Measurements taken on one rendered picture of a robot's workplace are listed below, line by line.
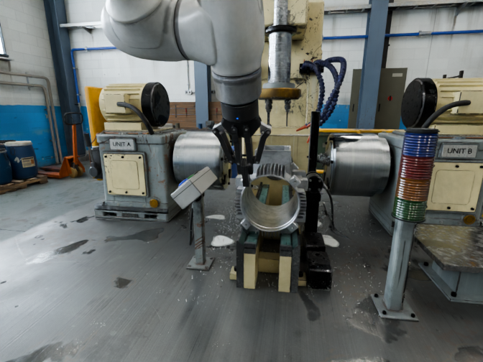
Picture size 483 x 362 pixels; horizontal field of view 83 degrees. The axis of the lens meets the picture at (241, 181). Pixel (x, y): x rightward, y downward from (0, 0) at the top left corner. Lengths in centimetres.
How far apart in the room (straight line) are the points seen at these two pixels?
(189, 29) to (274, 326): 60
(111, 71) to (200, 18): 716
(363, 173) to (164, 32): 81
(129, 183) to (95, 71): 674
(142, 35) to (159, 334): 57
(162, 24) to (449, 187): 100
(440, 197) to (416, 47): 568
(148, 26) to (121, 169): 78
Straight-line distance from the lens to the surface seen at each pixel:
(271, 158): 78
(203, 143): 111
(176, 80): 681
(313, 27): 141
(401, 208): 67
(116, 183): 123
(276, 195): 130
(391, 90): 648
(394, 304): 77
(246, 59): 48
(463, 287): 92
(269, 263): 82
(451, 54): 692
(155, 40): 52
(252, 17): 47
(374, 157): 109
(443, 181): 115
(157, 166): 114
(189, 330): 68
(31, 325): 82
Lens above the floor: 125
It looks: 14 degrees down
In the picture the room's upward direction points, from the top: straight up
